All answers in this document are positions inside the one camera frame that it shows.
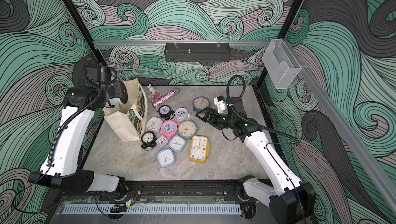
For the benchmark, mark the small white round clock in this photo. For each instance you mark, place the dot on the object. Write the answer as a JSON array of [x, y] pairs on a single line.
[[182, 114]]

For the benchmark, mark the aluminium rail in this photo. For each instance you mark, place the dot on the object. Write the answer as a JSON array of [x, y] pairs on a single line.
[[142, 42], [374, 170]]

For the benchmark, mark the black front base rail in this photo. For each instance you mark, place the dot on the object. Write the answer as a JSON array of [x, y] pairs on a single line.
[[227, 190]]

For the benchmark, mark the white slotted cable duct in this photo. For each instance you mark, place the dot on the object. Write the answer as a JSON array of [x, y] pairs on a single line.
[[155, 209]]

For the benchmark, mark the white square alarm clock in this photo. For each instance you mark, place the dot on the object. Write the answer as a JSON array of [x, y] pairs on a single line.
[[154, 124]]

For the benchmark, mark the green round alarm clock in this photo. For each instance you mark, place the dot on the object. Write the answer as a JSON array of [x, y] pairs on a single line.
[[187, 129]]

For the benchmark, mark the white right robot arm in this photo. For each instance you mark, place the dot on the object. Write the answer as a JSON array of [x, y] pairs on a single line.
[[289, 199]]

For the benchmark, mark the blue round alarm clock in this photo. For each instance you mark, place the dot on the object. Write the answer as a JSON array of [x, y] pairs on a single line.
[[200, 103]]

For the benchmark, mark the small pink square clock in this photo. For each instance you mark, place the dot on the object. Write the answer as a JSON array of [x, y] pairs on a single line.
[[162, 142]]

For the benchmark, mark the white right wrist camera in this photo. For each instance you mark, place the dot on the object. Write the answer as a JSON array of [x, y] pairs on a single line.
[[221, 104]]

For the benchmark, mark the small black twin-bell clock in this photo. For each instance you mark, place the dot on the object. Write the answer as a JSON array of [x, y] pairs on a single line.
[[166, 112]]

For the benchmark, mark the black twin-bell alarm clock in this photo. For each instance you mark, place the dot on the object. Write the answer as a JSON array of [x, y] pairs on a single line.
[[148, 140]]

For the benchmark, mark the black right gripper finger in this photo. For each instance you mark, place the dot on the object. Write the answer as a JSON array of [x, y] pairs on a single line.
[[210, 120], [208, 111]]

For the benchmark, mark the blue square alarm clock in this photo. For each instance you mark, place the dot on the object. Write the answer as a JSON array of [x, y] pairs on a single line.
[[165, 158]]

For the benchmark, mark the yellow rectangular alarm clock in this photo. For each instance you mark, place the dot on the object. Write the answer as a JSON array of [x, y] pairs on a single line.
[[199, 150]]

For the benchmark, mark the light blue square clock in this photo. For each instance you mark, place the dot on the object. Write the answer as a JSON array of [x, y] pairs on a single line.
[[177, 144]]

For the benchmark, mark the pink twin-bell alarm clock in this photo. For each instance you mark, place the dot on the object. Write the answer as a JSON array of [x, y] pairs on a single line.
[[169, 129]]

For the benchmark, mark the aluminium back rail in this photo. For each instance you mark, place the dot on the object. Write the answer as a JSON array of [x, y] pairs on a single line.
[[142, 42]]

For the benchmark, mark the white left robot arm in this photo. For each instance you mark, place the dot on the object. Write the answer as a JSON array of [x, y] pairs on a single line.
[[61, 171]]

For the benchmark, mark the aluminium right rail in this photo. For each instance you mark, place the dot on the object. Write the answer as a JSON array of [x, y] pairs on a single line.
[[374, 170]]

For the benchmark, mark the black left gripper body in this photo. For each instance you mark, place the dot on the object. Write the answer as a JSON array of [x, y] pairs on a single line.
[[113, 92]]

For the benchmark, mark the black perforated wall shelf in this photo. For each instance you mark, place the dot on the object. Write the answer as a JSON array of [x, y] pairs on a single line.
[[197, 52]]

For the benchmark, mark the cream floral canvas bag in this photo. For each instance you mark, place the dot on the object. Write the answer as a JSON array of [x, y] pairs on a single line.
[[128, 120]]

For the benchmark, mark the white bunny figurine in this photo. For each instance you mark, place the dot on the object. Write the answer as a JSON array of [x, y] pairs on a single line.
[[152, 91]]

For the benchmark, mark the clear plastic wall holder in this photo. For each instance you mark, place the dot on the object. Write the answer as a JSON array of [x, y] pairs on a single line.
[[281, 62]]

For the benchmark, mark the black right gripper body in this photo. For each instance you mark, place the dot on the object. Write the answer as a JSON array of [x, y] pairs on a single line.
[[224, 120]]

